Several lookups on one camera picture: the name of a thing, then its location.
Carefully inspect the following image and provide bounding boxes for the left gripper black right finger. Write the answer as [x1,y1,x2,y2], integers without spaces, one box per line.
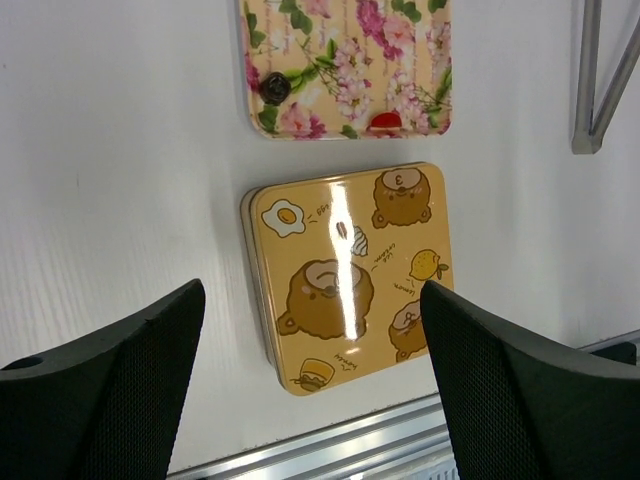
[420,281,639,479]

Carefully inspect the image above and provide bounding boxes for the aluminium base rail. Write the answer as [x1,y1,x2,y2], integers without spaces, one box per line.
[169,329,640,480]

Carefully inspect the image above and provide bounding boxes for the metal tongs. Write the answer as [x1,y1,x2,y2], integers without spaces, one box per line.
[571,0,639,155]

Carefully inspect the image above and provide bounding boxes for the floral tray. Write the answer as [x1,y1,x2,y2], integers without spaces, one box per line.
[239,0,452,140]

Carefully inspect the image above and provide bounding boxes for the silver tin lid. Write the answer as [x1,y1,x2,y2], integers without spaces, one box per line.
[251,163,454,396]

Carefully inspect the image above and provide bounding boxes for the dark round chocolate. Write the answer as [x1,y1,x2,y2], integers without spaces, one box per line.
[259,72,292,106]

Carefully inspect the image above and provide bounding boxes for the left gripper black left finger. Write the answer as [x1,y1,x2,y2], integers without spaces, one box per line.
[1,279,205,479]

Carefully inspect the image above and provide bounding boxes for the red white chocolate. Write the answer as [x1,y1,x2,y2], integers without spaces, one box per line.
[367,111,402,138]

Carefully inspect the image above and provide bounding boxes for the gold chocolate box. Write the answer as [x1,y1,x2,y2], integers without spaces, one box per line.
[240,187,278,372]

